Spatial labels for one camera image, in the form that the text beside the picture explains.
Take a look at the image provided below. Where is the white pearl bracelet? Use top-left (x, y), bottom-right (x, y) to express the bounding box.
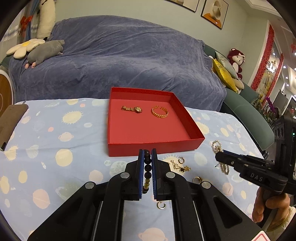
top-left (211, 139), bottom-right (230, 175)

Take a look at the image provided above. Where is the black bead bracelet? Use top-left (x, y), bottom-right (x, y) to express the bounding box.
top-left (142, 149), bottom-right (153, 194)

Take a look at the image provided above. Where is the gold chain bangle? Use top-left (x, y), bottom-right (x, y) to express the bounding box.
top-left (151, 105), bottom-right (169, 118)

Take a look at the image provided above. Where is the right hand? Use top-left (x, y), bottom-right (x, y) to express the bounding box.
top-left (252, 187), bottom-right (290, 225)

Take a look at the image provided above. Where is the silver hoop earring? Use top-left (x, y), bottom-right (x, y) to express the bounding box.
top-left (178, 157), bottom-right (185, 164)

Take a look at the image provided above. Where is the gold black flower pendant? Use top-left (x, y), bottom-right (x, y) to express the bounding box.
top-left (179, 165), bottom-right (191, 173)

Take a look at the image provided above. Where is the small gold hoop earring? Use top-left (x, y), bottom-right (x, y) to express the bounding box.
top-left (157, 201), bottom-right (166, 210)

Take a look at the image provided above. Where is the red cardboard tray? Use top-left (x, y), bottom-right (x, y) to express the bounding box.
top-left (107, 87), bottom-right (205, 157)

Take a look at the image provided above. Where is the green sofa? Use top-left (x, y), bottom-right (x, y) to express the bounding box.
top-left (203, 44), bottom-right (276, 151)

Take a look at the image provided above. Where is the blue planet print tablecloth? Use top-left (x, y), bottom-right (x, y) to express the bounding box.
top-left (1, 98), bottom-right (260, 240)

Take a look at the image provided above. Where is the gold cushion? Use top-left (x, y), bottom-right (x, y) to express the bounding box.
top-left (213, 59), bottom-right (238, 93)

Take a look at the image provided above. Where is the grey-green cushion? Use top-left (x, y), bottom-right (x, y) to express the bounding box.
top-left (215, 51), bottom-right (238, 79)

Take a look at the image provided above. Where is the red monkey plush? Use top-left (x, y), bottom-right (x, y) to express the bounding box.
top-left (227, 48), bottom-right (245, 80)

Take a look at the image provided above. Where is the blue-grey sofa cover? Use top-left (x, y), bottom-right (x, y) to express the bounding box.
top-left (9, 16), bottom-right (227, 111)

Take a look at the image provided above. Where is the brown leather case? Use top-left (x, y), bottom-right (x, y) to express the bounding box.
top-left (0, 104), bottom-right (29, 151)

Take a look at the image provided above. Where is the grey plush toy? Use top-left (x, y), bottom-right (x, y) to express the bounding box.
top-left (25, 40), bottom-right (65, 69)

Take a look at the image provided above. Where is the round wooden white device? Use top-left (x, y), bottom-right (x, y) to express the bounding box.
top-left (0, 70), bottom-right (14, 116)

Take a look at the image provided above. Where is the white flower plush cushion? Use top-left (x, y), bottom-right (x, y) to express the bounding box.
top-left (6, 39), bottom-right (45, 59)

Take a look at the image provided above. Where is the white long plush toy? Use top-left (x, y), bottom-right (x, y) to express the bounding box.
top-left (37, 0), bottom-right (56, 39)

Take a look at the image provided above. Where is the white curtain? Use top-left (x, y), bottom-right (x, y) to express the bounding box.
top-left (0, 8), bottom-right (26, 61)

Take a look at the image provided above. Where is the red bow tieback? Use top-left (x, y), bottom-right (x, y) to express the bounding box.
top-left (20, 15), bottom-right (33, 33)

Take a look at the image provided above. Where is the blue curtain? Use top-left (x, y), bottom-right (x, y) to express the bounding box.
top-left (25, 0), bottom-right (40, 41)

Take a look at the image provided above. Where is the gold chain necklace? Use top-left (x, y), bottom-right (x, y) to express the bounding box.
top-left (167, 159), bottom-right (183, 173)

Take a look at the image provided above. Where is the orange framed wall picture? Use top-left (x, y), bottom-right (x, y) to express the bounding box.
top-left (201, 0), bottom-right (229, 30)

